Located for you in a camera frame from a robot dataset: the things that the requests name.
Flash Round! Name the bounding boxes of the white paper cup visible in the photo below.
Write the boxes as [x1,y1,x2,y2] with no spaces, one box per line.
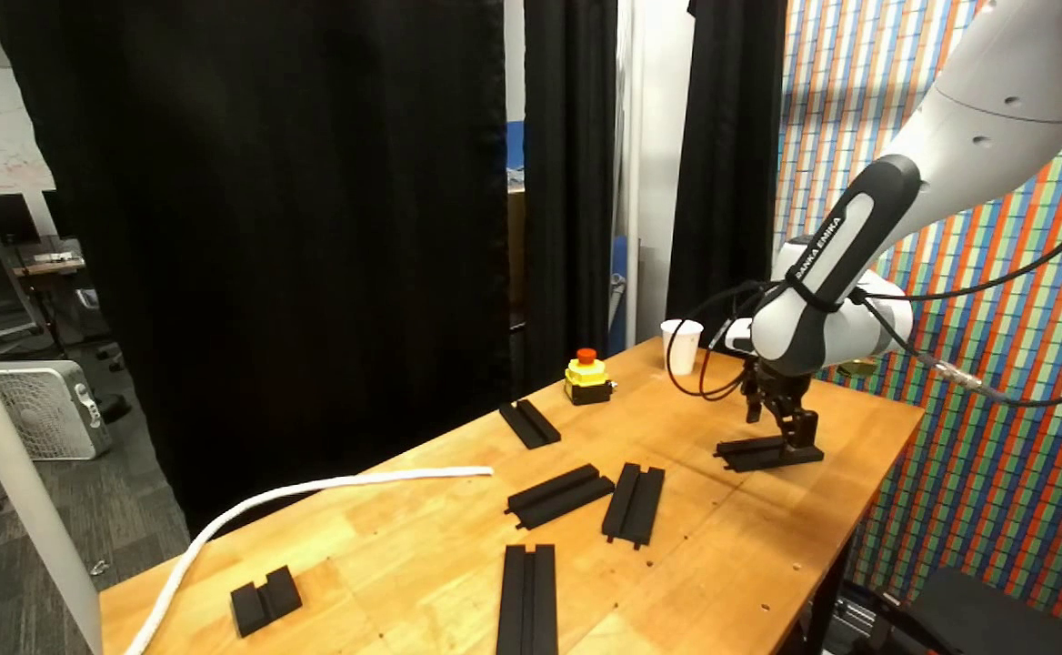
[657,317,720,374]

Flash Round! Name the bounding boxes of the multicolour patterned backdrop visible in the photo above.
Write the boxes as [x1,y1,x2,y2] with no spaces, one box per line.
[770,0,1062,649]

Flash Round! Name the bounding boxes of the white frame post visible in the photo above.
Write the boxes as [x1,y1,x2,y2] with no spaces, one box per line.
[613,0,698,356]

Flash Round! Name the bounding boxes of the small black notched block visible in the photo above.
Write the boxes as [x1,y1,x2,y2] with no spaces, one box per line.
[227,565,305,639]

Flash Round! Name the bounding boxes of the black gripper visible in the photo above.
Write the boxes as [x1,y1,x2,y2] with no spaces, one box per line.
[743,362,827,451]

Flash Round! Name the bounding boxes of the long black grooved track piece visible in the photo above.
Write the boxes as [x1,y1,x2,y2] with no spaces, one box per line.
[491,541,562,655]

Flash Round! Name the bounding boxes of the slanted white pole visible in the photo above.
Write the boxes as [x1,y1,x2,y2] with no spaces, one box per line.
[0,303,107,655]

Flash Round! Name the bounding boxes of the short black grooved track piece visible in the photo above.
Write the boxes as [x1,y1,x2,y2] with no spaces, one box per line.
[495,398,562,456]

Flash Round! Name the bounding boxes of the wide black curtain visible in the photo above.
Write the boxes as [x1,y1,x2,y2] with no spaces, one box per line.
[0,0,514,540]

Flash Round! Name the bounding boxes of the white box appliance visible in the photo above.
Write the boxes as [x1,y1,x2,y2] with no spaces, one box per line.
[0,356,118,467]

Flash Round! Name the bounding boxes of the narrow black curtain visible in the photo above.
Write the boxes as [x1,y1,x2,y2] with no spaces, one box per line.
[521,0,623,393]

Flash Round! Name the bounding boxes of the black padded stool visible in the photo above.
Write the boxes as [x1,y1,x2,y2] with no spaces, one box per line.
[906,565,1062,655]

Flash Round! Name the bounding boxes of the white flexible hose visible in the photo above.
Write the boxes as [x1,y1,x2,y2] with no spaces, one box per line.
[120,462,498,655]

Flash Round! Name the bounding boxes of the yellow emergency stop button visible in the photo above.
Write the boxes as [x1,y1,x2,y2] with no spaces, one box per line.
[560,347,618,407]

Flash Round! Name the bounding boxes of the black curtain beside patterned backdrop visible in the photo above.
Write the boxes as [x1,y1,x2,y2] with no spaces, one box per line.
[664,0,792,333]

